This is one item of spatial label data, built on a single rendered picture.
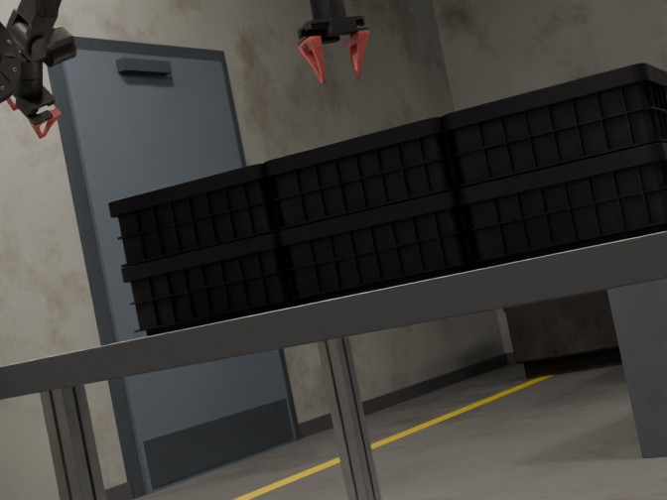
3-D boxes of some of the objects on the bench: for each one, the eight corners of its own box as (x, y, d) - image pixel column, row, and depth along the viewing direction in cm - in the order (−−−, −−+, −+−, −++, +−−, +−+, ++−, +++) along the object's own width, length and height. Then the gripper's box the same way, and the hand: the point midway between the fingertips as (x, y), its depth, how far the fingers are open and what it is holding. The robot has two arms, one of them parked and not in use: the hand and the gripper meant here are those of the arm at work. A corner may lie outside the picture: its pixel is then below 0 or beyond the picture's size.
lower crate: (679, 229, 166) (660, 141, 166) (469, 272, 178) (453, 189, 179) (723, 221, 202) (707, 149, 202) (546, 257, 214) (531, 188, 215)
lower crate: (469, 272, 178) (453, 189, 179) (288, 309, 191) (273, 232, 192) (545, 257, 214) (531, 188, 215) (389, 289, 227) (375, 224, 228)
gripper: (300, -13, 204) (317, 79, 203) (360, -18, 207) (377, 72, 207) (289, 0, 211) (305, 89, 210) (348, -6, 214) (364, 82, 213)
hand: (339, 76), depth 208 cm, fingers open, 6 cm apart
